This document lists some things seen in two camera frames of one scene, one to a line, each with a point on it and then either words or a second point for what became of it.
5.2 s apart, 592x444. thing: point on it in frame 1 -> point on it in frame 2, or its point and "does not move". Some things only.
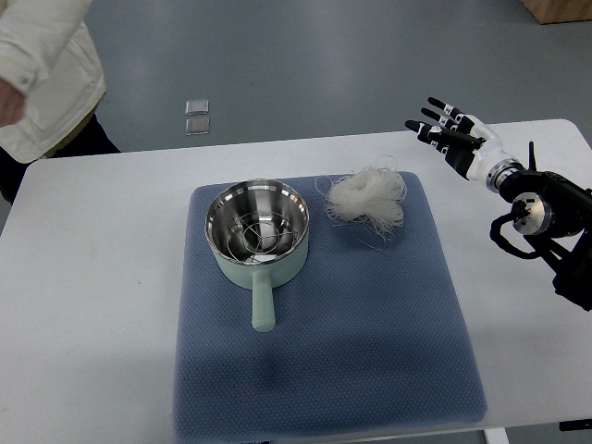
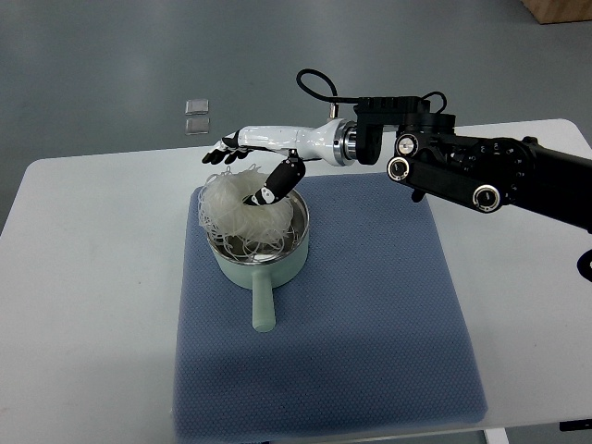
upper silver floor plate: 198,106 does not move
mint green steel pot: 259,233 does not move
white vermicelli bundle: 372,197 -> 241,230
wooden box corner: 559,11 does not move
